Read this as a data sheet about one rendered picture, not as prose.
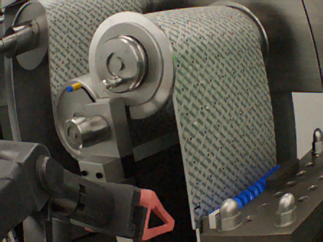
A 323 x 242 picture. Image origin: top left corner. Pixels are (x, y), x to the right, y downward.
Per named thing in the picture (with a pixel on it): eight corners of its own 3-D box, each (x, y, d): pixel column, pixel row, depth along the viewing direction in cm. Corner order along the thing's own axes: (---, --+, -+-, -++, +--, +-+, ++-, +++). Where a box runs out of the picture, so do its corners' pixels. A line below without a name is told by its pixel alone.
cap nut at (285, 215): (269, 227, 73) (270, 199, 72) (282, 217, 75) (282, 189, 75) (289, 226, 70) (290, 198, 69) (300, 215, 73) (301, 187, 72)
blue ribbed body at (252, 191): (203, 232, 85) (201, 212, 84) (275, 180, 100) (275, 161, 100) (222, 232, 82) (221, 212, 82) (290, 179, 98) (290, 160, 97)
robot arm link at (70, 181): (44, 153, 61) (20, 155, 65) (42, 212, 59) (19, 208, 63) (87, 173, 66) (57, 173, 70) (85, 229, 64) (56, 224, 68)
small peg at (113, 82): (105, 79, 79) (107, 91, 79) (121, 74, 81) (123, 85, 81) (98, 81, 80) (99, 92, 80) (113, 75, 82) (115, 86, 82)
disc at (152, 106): (95, 119, 89) (84, 21, 86) (97, 119, 90) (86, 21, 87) (184, 119, 80) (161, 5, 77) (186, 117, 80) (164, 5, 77)
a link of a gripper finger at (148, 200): (181, 248, 73) (130, 238, 66) (138, 243, 78) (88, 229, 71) (193, 202, 75) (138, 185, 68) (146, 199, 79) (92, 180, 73)
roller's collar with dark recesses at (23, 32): (2, 61, 97) (1, 31, 96) (22, 52, 101) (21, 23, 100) (17, 55, 93) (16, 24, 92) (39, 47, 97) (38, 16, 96)
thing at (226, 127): (192, 229, 84) (171, 93, 80) (274, 173, 101) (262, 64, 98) (195, 229, 84) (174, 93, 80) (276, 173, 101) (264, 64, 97)
